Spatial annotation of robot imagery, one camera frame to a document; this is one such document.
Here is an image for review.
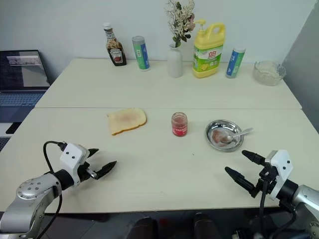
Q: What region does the round metal plate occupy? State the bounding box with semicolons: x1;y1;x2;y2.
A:
205;119;245;152

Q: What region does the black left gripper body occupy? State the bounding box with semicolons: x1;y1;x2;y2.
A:
77;161;98;183

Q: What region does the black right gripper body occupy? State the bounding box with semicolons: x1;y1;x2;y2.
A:
251;165;278;199

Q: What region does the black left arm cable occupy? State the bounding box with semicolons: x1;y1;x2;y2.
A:
43;140;67;217

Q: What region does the clear glass bowl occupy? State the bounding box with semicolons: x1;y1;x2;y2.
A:
253;60;286;87

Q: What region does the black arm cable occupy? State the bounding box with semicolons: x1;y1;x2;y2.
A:
43;140;67;217
258;181;297;239

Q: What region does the ketchup bottle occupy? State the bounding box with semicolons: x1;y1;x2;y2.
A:
103;22;128;67

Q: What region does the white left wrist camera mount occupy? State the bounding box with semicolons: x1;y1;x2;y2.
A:
59;143;89;186

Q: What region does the dark rounded shape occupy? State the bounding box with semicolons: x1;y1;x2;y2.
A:
128;216;160;239
193;212;215;239

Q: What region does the white ceramic vase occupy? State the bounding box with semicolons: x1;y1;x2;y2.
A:
167;43;184;78

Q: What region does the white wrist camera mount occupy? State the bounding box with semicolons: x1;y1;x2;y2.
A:
264;149;293;201
59;143;89;186

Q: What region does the small red jam jar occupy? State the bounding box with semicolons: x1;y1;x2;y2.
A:
171;112;188;137

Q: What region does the yellow dish soap bottle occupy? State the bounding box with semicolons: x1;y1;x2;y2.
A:
192;18;226;79

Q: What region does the green blue cylindrical can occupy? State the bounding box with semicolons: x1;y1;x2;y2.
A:
132;35;151;72

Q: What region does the open laptop computer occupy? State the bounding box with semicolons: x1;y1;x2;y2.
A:
0;49;51;123

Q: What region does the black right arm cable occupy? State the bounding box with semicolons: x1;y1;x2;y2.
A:
258;181;297;239

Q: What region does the slice of toast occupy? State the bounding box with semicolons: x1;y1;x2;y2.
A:
107;108;148;136

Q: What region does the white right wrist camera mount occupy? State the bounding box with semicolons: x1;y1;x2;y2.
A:
264;149;293;201

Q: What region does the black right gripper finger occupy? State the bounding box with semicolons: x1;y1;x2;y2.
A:
242;150;267;167
225;166;256;193

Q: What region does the metal spoon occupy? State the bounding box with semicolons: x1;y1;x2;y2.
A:
220;127;254;144

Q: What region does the blue white cylindrical can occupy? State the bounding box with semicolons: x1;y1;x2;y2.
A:
226;48;246;79

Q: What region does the dried flower bouquet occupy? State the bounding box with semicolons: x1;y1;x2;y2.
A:
164;0;195;48

